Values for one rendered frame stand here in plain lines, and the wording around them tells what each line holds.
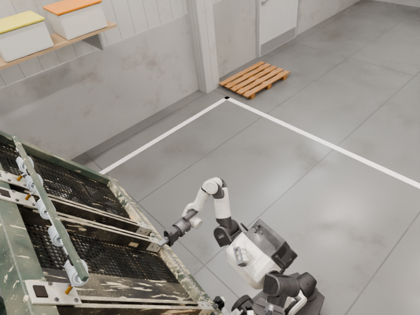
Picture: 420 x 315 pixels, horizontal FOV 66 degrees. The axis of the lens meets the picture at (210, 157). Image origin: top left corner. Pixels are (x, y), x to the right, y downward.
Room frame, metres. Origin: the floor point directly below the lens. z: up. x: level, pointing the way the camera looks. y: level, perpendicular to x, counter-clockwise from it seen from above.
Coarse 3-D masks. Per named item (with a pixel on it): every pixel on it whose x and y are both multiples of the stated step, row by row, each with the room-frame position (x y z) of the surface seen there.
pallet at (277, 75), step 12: (240, 72) 5.40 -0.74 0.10; (252, 72) 5.34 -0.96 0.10; (264, 72) 5.28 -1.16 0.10; (276, 72) 5.23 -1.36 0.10; (288, 72) 5.17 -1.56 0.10; (228, 84) 5.03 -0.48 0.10; (240, 84) 4.97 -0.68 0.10; (252, 84) 4.92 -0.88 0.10; (264, 84) 4.87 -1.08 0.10; (252, 96) 4.63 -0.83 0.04
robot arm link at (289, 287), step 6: (282, 282) 0.76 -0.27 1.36; (288, 282) 0.77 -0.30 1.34; (294, 282) 0.78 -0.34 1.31; (282, 288) 0.74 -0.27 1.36; (288, 288) 0.75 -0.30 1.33; (294, 288) 0.75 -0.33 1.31; (282, 294) 0.72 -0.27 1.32; (288, 294) 0.73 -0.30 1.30; (294, 294) 0.74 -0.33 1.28; (270, 300) 0.72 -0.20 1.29; (276, 300) 0.71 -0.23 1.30; (282, 300) 0.71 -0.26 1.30; (282, 306) 0.69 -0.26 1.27
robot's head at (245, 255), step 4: (232, 244) 0.97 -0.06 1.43; (236, 244) 0.95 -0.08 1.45; (240, 244) 0.95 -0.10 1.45; (244, 244) 0.96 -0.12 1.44; (240, 248) 0.93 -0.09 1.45; (244, 248) 0.93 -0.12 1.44; (236, 252) 0.92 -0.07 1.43; (244, 252) 0.91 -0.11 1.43; (248, 252) 0.94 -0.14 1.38; (244, 256) 0.89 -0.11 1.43; (248, 256) 0.92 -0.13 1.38
